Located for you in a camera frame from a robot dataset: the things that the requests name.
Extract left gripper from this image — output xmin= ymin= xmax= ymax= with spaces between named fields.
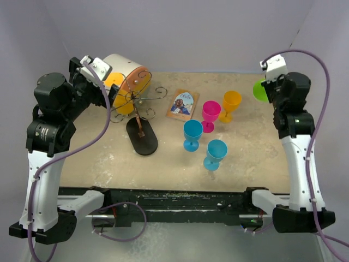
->
xmin=62 ymin=58 xmax=118 ymax=121

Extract green wine glass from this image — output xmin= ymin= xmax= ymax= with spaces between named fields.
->
xmin=252 ymin=79 xmax=269 ymax=102

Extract orange wine glass front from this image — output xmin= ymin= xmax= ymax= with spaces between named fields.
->
xmin=104 ymin=73 xmax=134 ymax=115

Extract orange wine glass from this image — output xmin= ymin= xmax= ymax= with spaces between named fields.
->
xmin=219 ymin=91 xmax=242 ymax=123
xmin=104 ymin=73 xmax=134 ymax=115

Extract orange wine glass back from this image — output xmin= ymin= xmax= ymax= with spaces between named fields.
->
xmin=219 ymin=91 xmax=242 ymax=123

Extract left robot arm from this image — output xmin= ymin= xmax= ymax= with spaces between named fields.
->
xmin=9 ymin=56 xmax=119 ymax=245

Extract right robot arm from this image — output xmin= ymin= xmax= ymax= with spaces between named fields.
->
xmin=242 ymin=72 xmax=336 ymax=233

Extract metal wine glass rack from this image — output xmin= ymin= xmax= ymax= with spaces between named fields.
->
xmin=109 ymin=84 xmax=158 ymax=156

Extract pink wine glass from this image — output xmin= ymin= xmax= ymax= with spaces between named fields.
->
xmin=201 ymin=100 xmax=221 ymax=133

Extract blue wine glass front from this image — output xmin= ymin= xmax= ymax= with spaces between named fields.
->
xmin=203 ymin=139 xmax=228 ymax=171

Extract blue wine glass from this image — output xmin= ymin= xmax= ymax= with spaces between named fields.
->
xmin=183 ymin=120 xmax=203 ymax=152
xmin=203 ymin=139 xmax=228 ymax=171

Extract blue wine glass left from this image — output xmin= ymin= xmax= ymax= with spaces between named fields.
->
xmin=183 ymin=120 xmax=203 ymax=152

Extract white cylinder container orange lid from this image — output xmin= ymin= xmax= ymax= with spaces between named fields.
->
xmin=103 ymin=53 xmax=151 ymax=94

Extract orange picture book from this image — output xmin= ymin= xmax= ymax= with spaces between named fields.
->
xmin=166 ymin=88 xmax=200 ymax=122

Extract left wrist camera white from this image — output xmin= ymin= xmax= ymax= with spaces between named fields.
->
xmin=79 ymin=55 xmax=112 ymax=88

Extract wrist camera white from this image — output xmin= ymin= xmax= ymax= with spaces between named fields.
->
xmin=260 ymin=55 xmax=288 ymax=83
xmin=79 ymin=55 xmax=112 ymax=88

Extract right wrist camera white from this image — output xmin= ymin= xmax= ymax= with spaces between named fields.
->
xmin=260 ymin=55 xmax=288 ymax=83

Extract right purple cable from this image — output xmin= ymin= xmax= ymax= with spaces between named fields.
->
xmin=242 ymin=49 xmax=349 ymax=262

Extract purple cable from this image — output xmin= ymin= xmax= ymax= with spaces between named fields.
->
xmin=242 ymin=49 xmax=349 ymax=262
xmin=27 ymin=61 xmax=148 ymax=262

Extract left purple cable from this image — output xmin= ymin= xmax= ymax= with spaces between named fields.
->
xmin=27 ymin=61 xmax=148 ymax=262

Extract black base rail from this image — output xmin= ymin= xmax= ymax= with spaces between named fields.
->
xmin=59 ymin=187 xmax=276 ymax=227

